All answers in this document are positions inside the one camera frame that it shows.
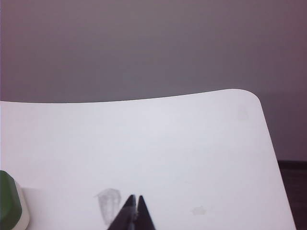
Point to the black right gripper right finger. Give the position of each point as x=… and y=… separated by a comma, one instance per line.
x=144, y=215

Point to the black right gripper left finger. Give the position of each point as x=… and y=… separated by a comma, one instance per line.
x=124, y=216

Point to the green and white foam mahjong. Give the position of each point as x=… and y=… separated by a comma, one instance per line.
x=9, y=203

